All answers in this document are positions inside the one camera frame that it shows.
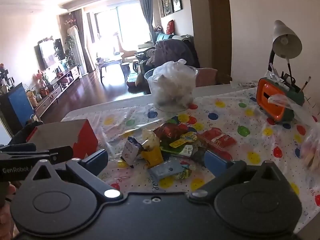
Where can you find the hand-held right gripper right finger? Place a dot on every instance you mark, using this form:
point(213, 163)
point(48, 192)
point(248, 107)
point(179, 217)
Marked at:
point(214, 160)

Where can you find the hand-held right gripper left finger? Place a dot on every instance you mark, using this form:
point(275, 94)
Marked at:
point(96, 159)

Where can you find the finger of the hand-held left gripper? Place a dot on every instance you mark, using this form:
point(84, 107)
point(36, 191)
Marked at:
point(60, 153)
point(22, 135)

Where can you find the red and white cardboard box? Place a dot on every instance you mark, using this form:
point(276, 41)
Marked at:
point(62, 132)

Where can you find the green snack packet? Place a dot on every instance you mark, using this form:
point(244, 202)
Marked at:
point(186, 152)

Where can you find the dark snack packet white label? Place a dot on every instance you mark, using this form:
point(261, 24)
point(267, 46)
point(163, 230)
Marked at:
point(130, 152)

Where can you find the yellow label snack pouch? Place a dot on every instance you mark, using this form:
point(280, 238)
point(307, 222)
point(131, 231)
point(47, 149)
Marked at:
point(181, 141)

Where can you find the blue snack packet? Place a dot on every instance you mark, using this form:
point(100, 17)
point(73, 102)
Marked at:
point(166, 169)

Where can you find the dark red foil snack packet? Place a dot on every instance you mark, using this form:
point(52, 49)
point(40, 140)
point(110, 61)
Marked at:
point(170, 130)

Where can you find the cream yellow snack packet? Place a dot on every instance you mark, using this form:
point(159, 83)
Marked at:
point(152, 155)

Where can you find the person's left hand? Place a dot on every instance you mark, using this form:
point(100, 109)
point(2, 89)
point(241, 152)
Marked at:
point(5, 220)

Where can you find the blue cabinet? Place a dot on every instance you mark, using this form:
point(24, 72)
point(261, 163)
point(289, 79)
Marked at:
point(15, 105)

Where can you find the crumpled clear plastic sheet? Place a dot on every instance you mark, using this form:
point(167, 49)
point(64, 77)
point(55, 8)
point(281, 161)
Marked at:
point(117, 127)

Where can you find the colourful dotted tablecloth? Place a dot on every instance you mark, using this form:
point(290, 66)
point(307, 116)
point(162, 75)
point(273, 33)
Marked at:
point(250, 140)

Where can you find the long television cabinet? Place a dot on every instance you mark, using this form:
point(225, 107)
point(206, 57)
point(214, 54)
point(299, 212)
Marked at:
point(57, 87)

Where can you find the orange and green desk organizer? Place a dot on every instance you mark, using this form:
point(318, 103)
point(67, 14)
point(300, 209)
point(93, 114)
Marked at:
point(272, 100)

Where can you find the flat screen television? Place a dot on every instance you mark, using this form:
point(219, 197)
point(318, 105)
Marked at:
point(48, 55)

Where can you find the clear plastic tub with bag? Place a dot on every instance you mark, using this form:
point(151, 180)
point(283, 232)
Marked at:
point(172, 87)

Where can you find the pink chair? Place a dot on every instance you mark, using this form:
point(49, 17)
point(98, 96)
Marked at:
point(207, 76)

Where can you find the clear plastic bag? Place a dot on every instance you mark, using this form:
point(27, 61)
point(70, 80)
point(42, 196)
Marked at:
point(311, 150)

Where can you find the tall green houseplant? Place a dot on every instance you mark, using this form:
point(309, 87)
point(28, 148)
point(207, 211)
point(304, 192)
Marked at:
point(70, 50)

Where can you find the wooden coffee table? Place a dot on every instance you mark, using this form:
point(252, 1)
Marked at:
point(108, 62)

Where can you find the round stool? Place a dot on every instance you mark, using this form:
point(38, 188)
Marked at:
point(126, 66)

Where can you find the white standing air conditioner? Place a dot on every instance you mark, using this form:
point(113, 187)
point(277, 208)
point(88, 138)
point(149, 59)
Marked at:
point(76, 47)

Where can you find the brown curtain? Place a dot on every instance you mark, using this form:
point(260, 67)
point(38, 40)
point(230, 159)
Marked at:
point(83, 42)

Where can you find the sofa with dark blanket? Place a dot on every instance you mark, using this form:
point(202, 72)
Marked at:
point(172, 52)

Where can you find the brush in organizer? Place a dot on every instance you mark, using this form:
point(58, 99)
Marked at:
point(305, 83)

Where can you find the grey desk lamp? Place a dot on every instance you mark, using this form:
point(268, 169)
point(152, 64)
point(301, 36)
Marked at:
point(285, 40)

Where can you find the red cushion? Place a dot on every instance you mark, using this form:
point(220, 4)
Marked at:
point(170, 27)

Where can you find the grey curtain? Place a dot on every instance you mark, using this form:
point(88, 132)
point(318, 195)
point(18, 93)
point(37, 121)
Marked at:
point(147, 15)

